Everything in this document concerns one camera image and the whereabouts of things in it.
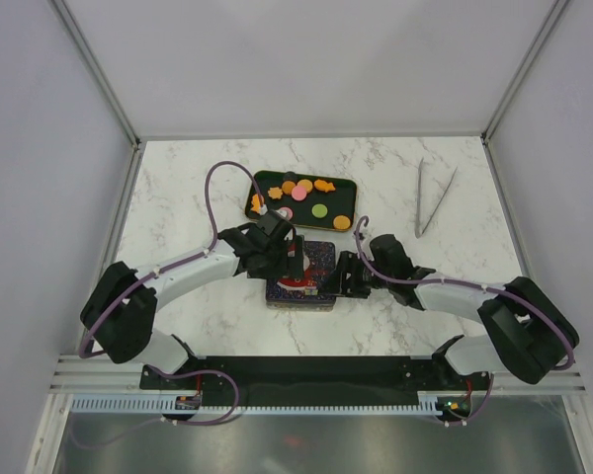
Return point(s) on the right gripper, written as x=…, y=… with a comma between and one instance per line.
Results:
x=348, y=264

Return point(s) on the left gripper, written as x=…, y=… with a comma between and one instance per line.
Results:
x=289, y=267

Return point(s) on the gold tin lid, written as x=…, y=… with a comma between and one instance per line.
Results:
x=319, y=262

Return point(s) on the metal tongs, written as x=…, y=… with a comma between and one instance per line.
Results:
x=429, y=200

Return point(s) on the square gold cookie tin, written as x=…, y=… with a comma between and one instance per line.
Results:
x=306, y=304

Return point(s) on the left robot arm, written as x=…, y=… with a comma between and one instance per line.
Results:
x=120, y=312

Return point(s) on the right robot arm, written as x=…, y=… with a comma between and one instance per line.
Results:
x=524, y=332

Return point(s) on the pink sandwich cookie bottom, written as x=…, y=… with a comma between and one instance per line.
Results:
x=288, y=213

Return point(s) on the pink sandwich cookie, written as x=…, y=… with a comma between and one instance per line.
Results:
x=299, y=193
x=288, y=213

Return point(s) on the green sandwich cookie lower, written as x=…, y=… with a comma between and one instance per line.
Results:
x=319, y=210

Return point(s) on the dark green cookie tray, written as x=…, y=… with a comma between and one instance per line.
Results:
x=340, y=202

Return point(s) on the orange dotted biscuit corner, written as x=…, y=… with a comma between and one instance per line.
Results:
x=341, y=223

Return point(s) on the pink sandwich cookie top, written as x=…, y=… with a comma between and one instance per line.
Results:
x=299, y=193

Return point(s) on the orange flower cookie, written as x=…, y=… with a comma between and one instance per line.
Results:
x=275, y=193

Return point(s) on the orange round cookie top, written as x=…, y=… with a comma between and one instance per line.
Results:
x=288, y=186

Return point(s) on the beige round biscuit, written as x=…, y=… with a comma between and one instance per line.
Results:
x=306, y=184

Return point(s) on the orange fish cookie left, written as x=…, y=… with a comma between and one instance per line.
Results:
x=257, y=205

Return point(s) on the orange fish cookie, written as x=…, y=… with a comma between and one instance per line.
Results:
x=324, y=186
x=257, y=205

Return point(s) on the orange fish cookie right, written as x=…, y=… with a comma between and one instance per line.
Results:
x=324, y=186

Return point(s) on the black knob on tray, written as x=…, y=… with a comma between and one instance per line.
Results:
x=290, y=177

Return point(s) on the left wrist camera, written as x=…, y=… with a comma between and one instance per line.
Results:
x=275, y=213

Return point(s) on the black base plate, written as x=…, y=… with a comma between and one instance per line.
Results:
x=335, y=378

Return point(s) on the white cable duct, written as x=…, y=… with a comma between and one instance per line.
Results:
x=181, y=404

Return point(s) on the left aluminium frame post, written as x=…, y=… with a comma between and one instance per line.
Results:
x=67, y=18

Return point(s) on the aluminium frame post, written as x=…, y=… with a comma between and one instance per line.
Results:
x=550, y=22
x=67, y=18

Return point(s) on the right aluminium frame post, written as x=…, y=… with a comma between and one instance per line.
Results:
x=550, y=22

